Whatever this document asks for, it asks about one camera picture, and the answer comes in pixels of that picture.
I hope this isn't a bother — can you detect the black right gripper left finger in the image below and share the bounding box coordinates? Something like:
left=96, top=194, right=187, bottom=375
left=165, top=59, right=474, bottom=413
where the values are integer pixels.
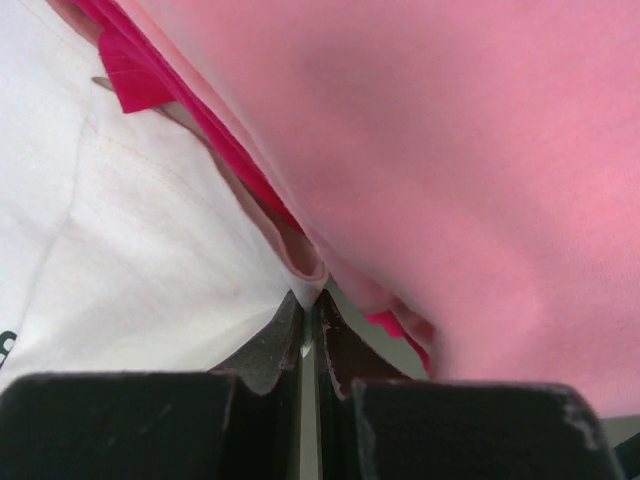
left=1, top=295, right=304, bottom=479

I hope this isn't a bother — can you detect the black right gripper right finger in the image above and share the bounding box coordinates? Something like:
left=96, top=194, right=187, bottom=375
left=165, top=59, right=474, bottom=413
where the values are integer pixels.
left=312, top=292, right=624, bottom=480

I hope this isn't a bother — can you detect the white and green t-shirt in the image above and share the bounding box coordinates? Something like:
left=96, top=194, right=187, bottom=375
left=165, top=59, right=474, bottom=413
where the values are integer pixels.
left=1, top=1, right=327, bottom=385

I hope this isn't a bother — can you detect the pink t-shirt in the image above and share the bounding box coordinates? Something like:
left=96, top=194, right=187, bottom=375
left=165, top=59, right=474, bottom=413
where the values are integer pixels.
left=121, top=1, right=639, bottom=417

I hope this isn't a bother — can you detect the red t-shirt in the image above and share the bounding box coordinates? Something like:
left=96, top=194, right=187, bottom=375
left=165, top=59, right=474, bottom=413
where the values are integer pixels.
left=59, top=1, right=455, bottom=367

